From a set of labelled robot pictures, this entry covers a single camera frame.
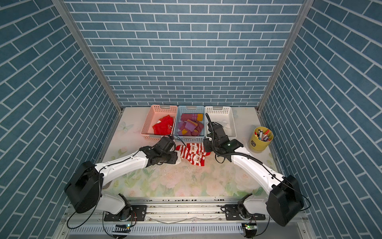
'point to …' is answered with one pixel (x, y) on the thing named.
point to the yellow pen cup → (262, 137)
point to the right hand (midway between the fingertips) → (208, 142)
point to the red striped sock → (191, 148)
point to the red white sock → (163, 127)
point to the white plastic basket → (223, 115)
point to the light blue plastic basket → (188, 109)
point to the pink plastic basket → (155, 112)
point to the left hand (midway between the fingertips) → (178, 158)
